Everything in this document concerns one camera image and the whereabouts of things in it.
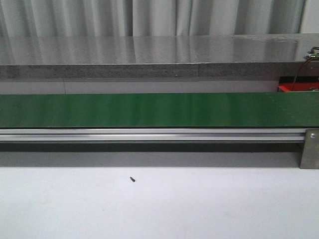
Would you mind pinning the steel conveyor bracket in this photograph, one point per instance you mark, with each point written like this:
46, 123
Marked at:
310, 155

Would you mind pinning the green conveyor belt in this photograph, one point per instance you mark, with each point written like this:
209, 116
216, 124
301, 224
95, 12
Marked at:
294, 109

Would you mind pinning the aluminium conveyor rail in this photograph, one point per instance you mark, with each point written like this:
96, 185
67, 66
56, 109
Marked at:
155, 134

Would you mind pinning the grey stone counter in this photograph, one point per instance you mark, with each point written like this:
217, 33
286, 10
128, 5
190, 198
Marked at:
156, 56

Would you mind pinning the grey curtain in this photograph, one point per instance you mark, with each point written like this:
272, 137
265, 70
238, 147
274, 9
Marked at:
40, 18

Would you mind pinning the red bin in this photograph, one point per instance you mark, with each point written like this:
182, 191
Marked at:
303, 83

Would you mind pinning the green circuit board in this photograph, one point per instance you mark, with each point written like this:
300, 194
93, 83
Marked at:
313, 54

